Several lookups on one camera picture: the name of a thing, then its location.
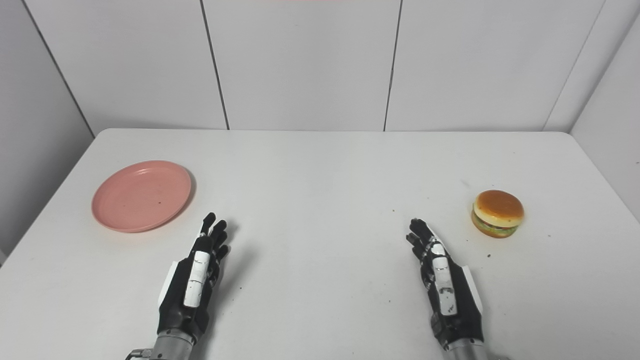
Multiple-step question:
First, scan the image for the toy hamburger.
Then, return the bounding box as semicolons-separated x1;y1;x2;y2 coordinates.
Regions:
471;190;525;239

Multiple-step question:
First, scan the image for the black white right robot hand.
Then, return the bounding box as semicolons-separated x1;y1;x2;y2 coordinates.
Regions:
406;218;485;351

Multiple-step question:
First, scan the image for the pink round plate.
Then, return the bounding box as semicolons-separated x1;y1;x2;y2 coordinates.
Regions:
91;160;192;234

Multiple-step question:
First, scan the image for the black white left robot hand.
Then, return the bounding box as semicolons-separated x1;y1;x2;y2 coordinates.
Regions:
157;212;231;346

